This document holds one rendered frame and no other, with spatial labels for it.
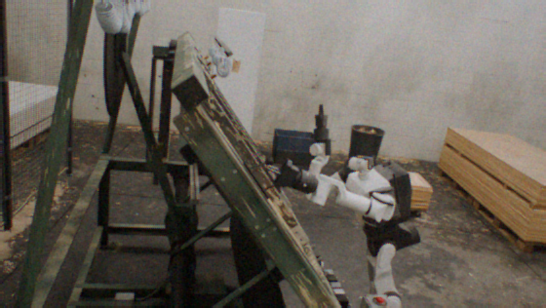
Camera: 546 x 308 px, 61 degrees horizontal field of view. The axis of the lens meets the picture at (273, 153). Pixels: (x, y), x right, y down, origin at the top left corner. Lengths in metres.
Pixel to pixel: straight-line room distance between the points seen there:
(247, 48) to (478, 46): 3.94
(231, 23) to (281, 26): 1.57
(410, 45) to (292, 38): 1.90
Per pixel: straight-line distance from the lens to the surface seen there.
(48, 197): 1.83
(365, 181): 2.46
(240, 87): 6.13
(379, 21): 7.71
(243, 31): 6.06
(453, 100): 8.29
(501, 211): 6.11
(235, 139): 2.33
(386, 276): 2.78
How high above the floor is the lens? 2.12
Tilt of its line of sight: 17 degrees down
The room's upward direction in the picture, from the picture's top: 8 degrees clockwise
